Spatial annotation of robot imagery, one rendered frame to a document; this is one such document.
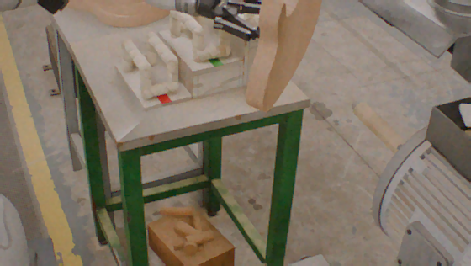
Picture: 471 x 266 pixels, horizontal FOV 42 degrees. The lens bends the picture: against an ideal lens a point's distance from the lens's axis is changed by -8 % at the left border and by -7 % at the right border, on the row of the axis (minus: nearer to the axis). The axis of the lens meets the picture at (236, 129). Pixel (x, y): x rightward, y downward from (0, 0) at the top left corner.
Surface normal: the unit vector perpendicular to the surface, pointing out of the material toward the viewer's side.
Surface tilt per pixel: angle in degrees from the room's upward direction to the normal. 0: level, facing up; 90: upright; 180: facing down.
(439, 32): 38
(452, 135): 90
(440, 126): 90
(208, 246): 0
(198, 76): 90
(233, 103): 0
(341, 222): 0
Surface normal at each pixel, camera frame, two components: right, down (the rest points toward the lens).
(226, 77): 0.47, 0.53
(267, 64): -0.37, 0.34
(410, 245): -0.91, 0.22
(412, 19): -0.53, -0.51
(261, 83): -0.43, 0.54
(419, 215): -0.84, -0.07
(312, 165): 0.04, -0.81
